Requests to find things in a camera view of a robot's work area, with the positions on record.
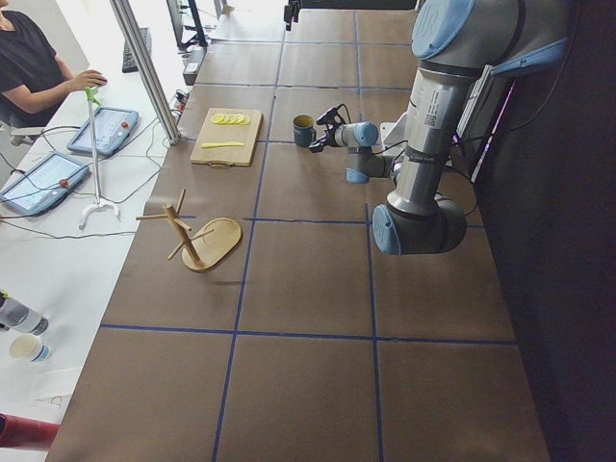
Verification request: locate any yellow plastic knife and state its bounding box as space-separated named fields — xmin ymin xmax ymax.
xmin=200 ymin=141 xmax=245 ymax=149

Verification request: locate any far teach pendant tablet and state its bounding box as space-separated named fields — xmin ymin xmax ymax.
xmin=66 ymin=107 xmax=140 ymax=157

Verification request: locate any person's hand on mouse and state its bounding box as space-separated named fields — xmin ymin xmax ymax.
xmin=70 ymin=69 xmax=108 ymax=91

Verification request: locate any wooden cup storage rack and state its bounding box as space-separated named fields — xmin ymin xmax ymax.
xmin=136 ymin=189 xmax=243 ymax=272

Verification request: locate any aluminium frame post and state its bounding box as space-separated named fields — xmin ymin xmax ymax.
xmin=110 ymin=0 xmax=181 ymax=145

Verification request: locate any blue ribbed cup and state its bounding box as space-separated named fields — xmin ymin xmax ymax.
xmin=293 ymin=115 xmax=316 ymax=148

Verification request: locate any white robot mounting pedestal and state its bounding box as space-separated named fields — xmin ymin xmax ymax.
xmin=379 ymin=121 xmax=406 ymax=147

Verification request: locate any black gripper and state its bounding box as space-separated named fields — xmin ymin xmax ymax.
xmin=308 ymin=123 xmax=338 ymax=153

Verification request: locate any teach pendant tablet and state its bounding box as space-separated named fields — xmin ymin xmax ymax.
xmin=1 ymin=152 xmax=90 ymax=217
xmin=66 ymin=107 xmax=140 ymax=157

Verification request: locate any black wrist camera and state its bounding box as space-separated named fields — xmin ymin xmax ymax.
xmin=316 ymin=103 xmax=347 ymax=127

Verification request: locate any black keyboard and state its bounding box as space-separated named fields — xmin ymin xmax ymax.
xmin=121 ymin=27 xmax=150 ymax=74

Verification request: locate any person in black shirt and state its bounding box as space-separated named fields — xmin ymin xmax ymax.
xmin=1 ymin=1 xmax=78 ymax=128

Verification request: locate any white stand with green clip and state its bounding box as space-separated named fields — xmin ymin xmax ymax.
xmin=78 ymin=87 xmax=120 ymax=231

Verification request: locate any white paper cup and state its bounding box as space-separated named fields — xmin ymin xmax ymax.
xmin=9 ymin=334 xmax=51 ymax=363

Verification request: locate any red object at edge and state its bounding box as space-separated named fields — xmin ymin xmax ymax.
xmin=1 ymin=414 xmax=60 ymax=451

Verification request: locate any near teach pendant tablet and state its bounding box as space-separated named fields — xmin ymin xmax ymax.
xmin=1 ymin=152 xmax=90 ymax=217

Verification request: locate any wooden cutting board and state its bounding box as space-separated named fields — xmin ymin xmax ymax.
xmin=190 ymin=107 xmax=263 ymax=167

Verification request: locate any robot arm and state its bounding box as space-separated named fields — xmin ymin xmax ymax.
xmin=309 ymin=1 xmax=572 ymax=255

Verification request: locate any clear water bottle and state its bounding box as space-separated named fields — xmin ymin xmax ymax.
xmin=1 ymin=291 xmax=49 ymax=335

